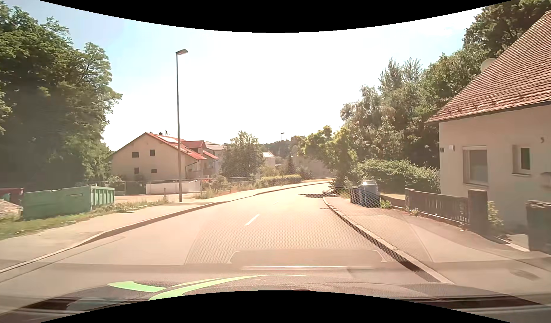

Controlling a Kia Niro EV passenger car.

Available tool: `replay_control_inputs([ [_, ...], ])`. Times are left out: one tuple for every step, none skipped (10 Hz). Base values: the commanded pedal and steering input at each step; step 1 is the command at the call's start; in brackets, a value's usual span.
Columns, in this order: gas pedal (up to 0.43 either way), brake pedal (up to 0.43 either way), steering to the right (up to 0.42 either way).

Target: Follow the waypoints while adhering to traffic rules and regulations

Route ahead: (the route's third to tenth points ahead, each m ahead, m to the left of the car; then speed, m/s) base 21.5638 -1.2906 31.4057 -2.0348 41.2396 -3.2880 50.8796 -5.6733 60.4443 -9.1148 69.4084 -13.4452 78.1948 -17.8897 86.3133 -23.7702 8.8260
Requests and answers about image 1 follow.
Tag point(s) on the green hedge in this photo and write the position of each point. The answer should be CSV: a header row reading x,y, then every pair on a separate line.
x,y
280,180

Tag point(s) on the round green tree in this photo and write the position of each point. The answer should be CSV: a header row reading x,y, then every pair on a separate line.
x,y
242,157

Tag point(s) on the road markings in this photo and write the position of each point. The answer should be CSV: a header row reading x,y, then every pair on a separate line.
x,y
252,219

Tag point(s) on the red-roofed houses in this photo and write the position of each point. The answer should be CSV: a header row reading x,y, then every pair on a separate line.
x,y
208,157

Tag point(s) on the grey asphalt road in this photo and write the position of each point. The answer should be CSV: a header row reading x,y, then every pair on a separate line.
x,y
275,233

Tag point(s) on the grey wheelie bin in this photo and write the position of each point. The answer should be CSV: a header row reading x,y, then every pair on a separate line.
x,y
368,194

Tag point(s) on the green bushes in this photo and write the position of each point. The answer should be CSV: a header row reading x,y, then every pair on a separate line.
x,y
396,175

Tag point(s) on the beige house with red roof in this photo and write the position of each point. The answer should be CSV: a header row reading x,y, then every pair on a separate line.
x,y
152,159

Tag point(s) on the car's own bonnet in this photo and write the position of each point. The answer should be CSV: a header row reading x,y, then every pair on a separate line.
x,y
275,287

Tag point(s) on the row of trees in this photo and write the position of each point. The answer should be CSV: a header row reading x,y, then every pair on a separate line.
x,y
414,103

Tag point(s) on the grey wooden fence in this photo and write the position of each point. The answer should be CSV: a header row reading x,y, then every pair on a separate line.
x,y
446,206

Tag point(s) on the green metal container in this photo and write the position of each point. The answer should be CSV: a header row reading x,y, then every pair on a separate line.
x,y
65,201

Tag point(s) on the white house with tiled roof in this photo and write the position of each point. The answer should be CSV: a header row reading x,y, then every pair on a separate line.
x,y
504,134

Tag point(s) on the grass verge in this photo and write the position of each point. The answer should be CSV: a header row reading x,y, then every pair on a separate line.
x,y
42,223

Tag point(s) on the large dark green trees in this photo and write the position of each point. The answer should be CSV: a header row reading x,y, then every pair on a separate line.
x,y
38,103

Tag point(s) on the distant lamp post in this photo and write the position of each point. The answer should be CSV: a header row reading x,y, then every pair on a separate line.
x,y
281,142

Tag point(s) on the tall grey lamp post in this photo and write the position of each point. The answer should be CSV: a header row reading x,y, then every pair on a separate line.
x,y
178,134

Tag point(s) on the white low wall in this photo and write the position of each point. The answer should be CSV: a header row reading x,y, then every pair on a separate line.
x,y
172,187

